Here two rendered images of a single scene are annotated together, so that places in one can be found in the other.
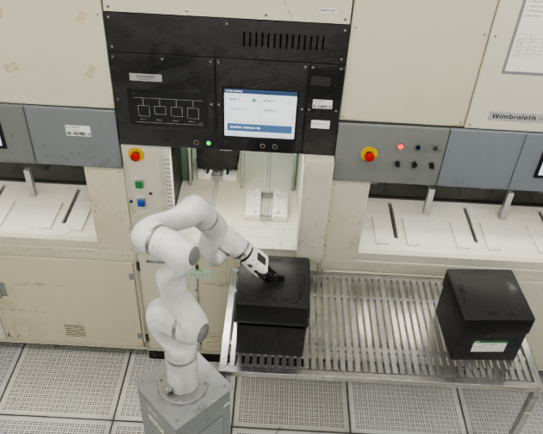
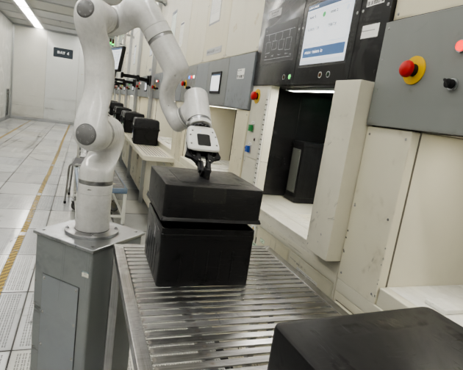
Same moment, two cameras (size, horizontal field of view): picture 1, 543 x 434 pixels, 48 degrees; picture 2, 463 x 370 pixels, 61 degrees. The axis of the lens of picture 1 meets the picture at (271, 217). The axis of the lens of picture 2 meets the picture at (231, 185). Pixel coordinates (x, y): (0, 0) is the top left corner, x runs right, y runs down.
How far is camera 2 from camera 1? 2.35 m
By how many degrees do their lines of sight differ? 67
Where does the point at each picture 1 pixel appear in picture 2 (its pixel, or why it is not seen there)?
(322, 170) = (348, 93)
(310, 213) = (327, 171)
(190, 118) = (286, 49)
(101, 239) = not seen: hidden behind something
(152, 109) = (271, 45)
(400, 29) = not seen: outside the picture
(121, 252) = not seen: hidden behind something
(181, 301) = (87, 84)
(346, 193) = (380, 153)
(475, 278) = not seen: outside the picture
